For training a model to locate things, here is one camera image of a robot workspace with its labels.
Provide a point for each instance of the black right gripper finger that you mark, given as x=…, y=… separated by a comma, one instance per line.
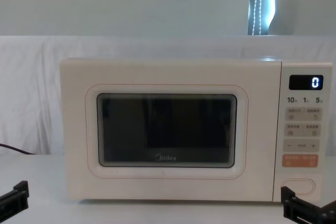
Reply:
x=331, y=213
x=291, y=205

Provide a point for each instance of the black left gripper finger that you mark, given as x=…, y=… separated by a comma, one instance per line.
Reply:
x=21, y=193

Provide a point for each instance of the cream microwave oven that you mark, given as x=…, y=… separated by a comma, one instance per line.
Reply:
x=76, y=129

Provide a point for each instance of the oven control panel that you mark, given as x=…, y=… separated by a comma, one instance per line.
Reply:
x=302, y=119

